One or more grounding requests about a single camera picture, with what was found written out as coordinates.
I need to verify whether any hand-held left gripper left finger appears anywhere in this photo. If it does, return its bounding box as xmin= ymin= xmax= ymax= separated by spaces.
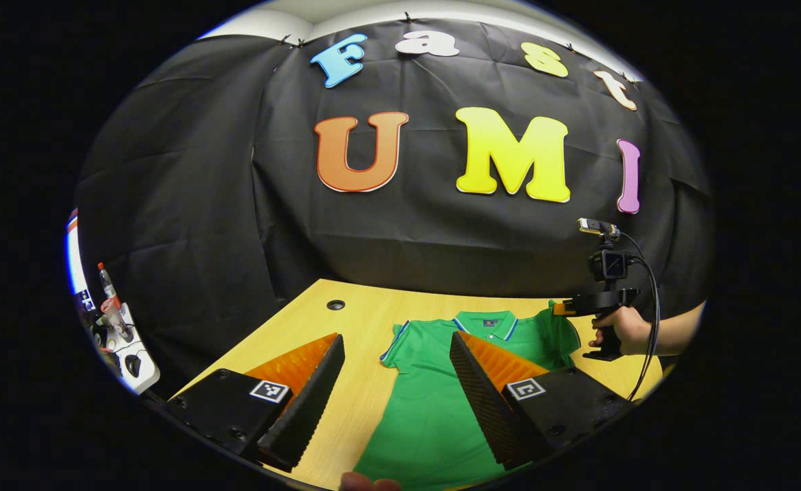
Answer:
xmin=168 ymin=333 xmax=346 ymax=473

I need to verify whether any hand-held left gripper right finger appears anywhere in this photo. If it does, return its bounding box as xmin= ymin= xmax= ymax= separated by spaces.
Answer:
xmin=449 ymin=331 xmax=637 ymax=472

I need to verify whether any green T-shirt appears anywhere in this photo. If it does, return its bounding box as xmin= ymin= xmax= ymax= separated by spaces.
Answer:
xmin=352 ymin=300 xmax=582 ymax=491

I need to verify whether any row of black cloth clips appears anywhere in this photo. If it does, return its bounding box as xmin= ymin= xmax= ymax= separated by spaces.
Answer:
xmin=274 ymin=10 xmax=643 ymax=83

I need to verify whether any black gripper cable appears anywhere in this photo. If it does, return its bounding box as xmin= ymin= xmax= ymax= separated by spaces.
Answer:
xmin=617 ymin=232 xmax=661 ymax=403

